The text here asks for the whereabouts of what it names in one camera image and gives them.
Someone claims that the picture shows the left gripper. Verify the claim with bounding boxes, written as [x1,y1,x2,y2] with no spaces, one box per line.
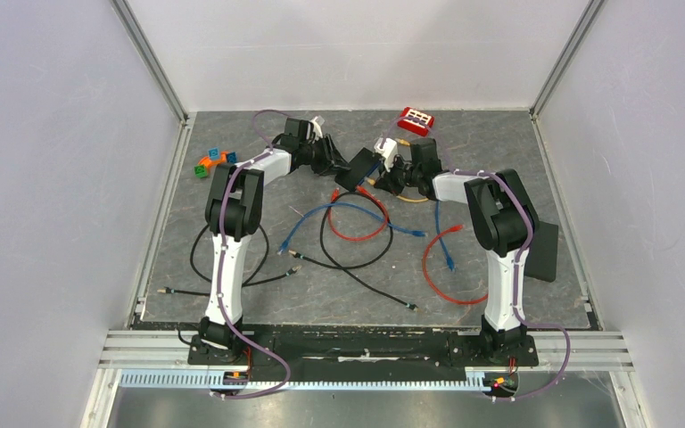
[301,136,352,178]

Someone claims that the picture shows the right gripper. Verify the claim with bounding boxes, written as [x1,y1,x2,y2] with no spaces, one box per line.
[375,153,421,198]

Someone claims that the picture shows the black network switch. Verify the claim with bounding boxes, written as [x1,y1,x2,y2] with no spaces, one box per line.
[334,148,382,192]

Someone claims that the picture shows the yellow ethernet cable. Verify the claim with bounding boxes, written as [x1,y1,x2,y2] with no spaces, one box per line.
[392,137,433,206]

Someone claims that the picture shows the long blue ethernet cable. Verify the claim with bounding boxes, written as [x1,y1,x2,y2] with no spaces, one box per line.
[277,202,427,256]

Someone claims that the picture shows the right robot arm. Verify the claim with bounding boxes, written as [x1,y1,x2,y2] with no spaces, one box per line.
[374,137,538,364]

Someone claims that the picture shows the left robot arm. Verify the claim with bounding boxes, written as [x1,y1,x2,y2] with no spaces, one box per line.
[199,116,350,364]

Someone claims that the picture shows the red keypad box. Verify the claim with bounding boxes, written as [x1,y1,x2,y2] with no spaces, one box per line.
[396,107,435,137]

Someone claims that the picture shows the black flat plate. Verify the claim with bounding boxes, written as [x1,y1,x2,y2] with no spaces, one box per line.
[524,221,559,283]

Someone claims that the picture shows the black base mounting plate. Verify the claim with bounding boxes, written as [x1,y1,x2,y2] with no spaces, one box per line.
[187,325,540,383]

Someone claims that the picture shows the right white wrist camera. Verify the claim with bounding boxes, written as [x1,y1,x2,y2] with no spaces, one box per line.
[374,137,399,172]

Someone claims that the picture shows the long black cable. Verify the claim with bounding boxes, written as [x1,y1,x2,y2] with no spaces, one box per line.
[286,190,419,312]

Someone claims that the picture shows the colourful toy block chain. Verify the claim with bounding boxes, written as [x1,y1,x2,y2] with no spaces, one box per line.
[194,146,242,179]

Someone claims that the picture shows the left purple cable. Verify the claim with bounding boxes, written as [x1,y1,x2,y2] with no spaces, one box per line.
[210,110,294,401]

